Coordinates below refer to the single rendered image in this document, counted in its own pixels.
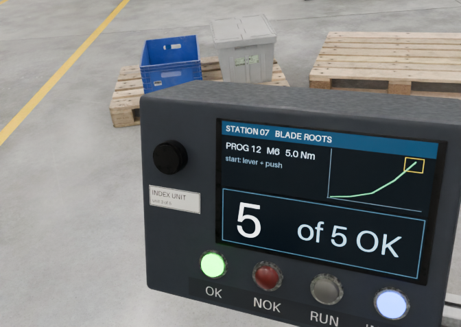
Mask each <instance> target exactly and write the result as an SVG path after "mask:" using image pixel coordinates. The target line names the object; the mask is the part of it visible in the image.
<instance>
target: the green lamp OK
mask: <svg viewBox="0 0 461 327"><path fill-rule="evenodd" d="M199 265H200V268H201V270H202V272H203V273H204V274H205V275H206V276H208V277H210V278H214V279H216V278H221V277H222V276H223V275H225V274H226V272H227V270H228V263H227V260H226V259H225V257H224V256H223V255H222V254H221V253H220V252H218V251H216V250H207V251H205V252H203V253H202V255H201V257H200V260H199Z"/></svg>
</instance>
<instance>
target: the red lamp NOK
mask: <svg viewBox="0 0 461 327"><path fill-rule="evenodd" d="M252 278H253V280H254V282H255V284H256V285H257V286H258V287H259V288H260V289H263V290H265V291H275V290H277V289H278V288H279V287H280V286H281V285H282V283H283V273H282V271H281V270H280V268H279V267H278V266H277V265H275V264H274V263H272V262H269V261H261V262H259V263H257V264H256V265H255V267H254V269H253V271H252Z"/></svg>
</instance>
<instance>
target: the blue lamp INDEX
mask: <svg viewBox="0 0 461 327"><path fill-rule="evenodd" d="M374 306H375V309H376V311H377V312H378V314H380V315H381V316H382V317H385V318H386V319H392V320H397V319H401V318H403V317H405V316H406V315H407V313H408V311H409V309H410V300H409V298H408V297H407V296H406V294H405V293H404V292H402V291H401V290H399V289H397V288H394V287H384V288H382V289H380V290H378V292H376V294H375V296H374Z"/></svg>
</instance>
